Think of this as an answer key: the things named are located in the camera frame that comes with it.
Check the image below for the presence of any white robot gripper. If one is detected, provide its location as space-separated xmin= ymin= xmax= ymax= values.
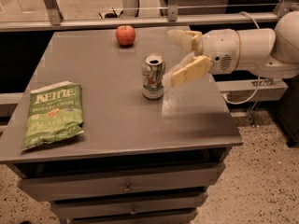
xmin=164 ymin=29 xmax=240 ymax=88

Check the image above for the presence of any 7up soda can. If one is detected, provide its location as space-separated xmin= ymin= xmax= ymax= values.
xmin=142 ymin=53 xmax=165 ymax=100

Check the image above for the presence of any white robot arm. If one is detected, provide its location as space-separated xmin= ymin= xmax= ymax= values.
xmin=163 ymin=11 xmax=299 ymax=88

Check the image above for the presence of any red apple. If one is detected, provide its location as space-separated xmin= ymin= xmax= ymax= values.
xmin=116 ymin=25 xmax=135 ymax=46

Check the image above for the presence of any black cabinet at right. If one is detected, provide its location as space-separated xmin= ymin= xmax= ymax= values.
xmin=275 ymin=76 xmax=299 ymax=147

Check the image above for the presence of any grey metal railing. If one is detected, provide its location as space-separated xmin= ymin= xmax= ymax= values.
xmin=0 ymin=0 xmax=298 ymax=32

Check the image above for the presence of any grey drawer cabinet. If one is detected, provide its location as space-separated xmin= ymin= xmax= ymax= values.
xmin=0 ymin=26 xmax=244 ymax=224

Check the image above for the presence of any green Kettle chips bag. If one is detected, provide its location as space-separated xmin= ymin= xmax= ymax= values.
xmin=21 ymin=81 xmax=83 ymax=150

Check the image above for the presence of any bottom grey drawer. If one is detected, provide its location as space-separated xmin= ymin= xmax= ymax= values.
xmin=70 ymin=208 xmax=197 ymax=224

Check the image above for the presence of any grey drawer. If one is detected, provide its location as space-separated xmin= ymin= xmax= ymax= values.
xmin=70 ymin=208 xmax=197 ymax=224
xmin=51 ymin=191 xmax=207 ymax=219
xmin=19 ymin=162 xmax=225 ymax=202

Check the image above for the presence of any top grey drawer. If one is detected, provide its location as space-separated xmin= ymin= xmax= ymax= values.
xmin=19 ymin=162 xmax=225 ymax=202

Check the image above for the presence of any middle grey drawer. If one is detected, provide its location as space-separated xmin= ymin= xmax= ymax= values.
xmin=51 ymin=191 xmax=207 ymax=219

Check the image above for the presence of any white cable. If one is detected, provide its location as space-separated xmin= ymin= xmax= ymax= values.
xmin=221 ymin=11 xmax=263 ymax=105

